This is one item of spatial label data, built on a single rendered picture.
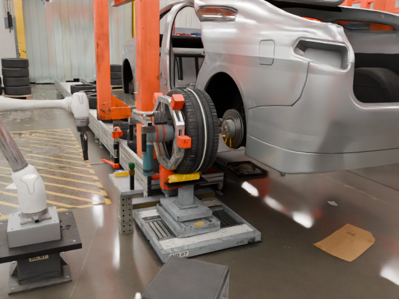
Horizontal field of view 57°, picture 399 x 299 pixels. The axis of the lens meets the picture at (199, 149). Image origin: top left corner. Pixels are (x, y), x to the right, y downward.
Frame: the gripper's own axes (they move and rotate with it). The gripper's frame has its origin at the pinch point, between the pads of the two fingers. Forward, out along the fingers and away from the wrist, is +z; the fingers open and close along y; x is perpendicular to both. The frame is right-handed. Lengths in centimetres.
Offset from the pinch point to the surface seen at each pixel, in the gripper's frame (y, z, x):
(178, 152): 16, 4, 61
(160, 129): -5, -11, 57
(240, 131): 13, -4, 117
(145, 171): -22, 26, 49
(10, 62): -836, -66, 3
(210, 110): 18, -24, 87
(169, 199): -26, 56, 71
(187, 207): -4, 57, 77
